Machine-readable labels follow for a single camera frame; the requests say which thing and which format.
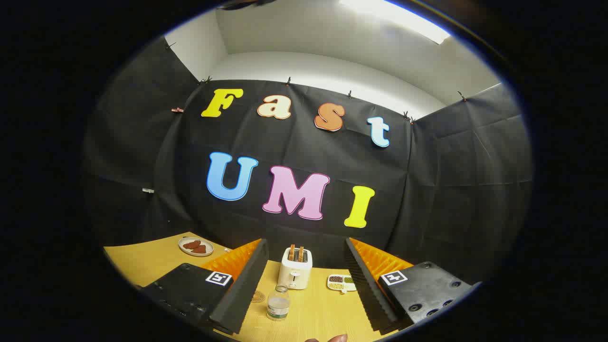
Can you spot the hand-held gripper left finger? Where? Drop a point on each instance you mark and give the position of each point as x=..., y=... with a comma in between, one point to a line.
x=247, y=285

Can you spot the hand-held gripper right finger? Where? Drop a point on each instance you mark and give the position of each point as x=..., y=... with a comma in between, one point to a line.
x=363, y=285

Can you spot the round cork coaster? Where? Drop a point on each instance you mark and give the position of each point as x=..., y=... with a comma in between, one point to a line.
x=258, y=297

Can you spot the clear plastic juice bottle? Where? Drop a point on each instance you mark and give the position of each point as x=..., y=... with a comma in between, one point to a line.
x=278, y=308

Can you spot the white divided bean dish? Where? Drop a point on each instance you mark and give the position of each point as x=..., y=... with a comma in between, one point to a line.
x=339, y=282

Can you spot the cream toaster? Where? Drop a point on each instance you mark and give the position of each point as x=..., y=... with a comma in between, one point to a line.
x=294, y=275

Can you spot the wooden table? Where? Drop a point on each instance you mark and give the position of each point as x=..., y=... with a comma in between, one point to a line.
x=318, y=313

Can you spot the brown food piece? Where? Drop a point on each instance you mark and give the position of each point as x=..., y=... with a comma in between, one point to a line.
x=191, y=244
x=200, y=249

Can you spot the oval white plate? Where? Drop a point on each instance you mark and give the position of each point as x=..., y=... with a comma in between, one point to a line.
x=183, y=249

